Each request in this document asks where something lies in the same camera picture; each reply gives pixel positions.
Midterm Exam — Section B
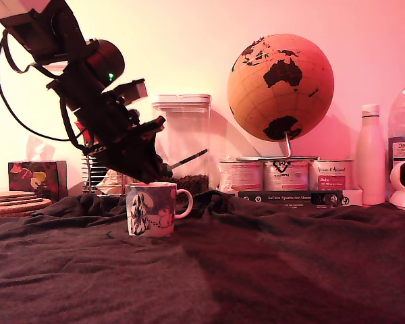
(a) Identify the dark coffee scoop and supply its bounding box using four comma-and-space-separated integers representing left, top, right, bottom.
158, 148, 209, 179

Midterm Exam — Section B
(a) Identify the red utensil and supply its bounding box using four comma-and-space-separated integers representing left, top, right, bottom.
74, 120, 94, 146

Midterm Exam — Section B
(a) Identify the crumpled paper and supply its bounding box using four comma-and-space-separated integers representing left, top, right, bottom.
97, 168, 128, 196

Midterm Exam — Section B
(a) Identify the illustrated white blue mug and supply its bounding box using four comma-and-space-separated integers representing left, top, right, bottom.
125, 182, 194, 238

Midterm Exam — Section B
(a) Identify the clear container white lid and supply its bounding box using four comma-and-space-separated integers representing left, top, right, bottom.
151, 94, 213, 196

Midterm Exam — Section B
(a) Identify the white tissue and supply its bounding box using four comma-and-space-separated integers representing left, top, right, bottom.
26, 134, 57, 163

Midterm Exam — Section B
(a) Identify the floral tissue box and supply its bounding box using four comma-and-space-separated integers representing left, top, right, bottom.
8, 161, 70, 203

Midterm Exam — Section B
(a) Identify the medium cork trivet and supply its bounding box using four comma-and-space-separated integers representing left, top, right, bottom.
0, 196, 45, 205

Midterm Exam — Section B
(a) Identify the large round cork trivet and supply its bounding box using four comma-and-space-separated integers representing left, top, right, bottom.
0, 198, 54, 222

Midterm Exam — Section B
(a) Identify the tin can black logo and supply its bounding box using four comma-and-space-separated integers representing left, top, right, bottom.
263, 158, 311, 192

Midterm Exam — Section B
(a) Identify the metal globe stand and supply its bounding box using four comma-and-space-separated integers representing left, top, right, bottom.
238, 131, 320, 162

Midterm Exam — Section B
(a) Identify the cork globe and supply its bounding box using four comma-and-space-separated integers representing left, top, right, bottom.
227, 33, 335, 142

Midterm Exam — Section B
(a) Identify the dark printed flat box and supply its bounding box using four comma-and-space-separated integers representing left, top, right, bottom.
238, 190, 344, 207

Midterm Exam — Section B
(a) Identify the dark cloth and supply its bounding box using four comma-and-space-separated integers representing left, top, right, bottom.
0, 190, 405, 324

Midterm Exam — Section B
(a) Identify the tin can red label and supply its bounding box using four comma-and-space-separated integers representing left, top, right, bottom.
308, 159, 355, 192

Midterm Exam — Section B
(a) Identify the white metal bottle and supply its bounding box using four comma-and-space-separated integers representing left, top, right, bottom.
355, 105, 387, 207

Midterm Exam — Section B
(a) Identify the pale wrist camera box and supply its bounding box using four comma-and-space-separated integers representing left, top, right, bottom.
113, 78, 149, 105

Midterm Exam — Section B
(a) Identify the metal wire rack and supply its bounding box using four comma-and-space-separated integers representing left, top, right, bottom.
82, 153, 129, 196

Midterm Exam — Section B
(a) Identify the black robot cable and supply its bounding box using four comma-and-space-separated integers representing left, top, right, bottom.
59, 99, 99, 153
0, 30, 75, 141
3, 32, 55, 78

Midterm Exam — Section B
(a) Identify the small white round camera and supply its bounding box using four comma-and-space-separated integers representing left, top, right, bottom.
388, 160, 405, 211

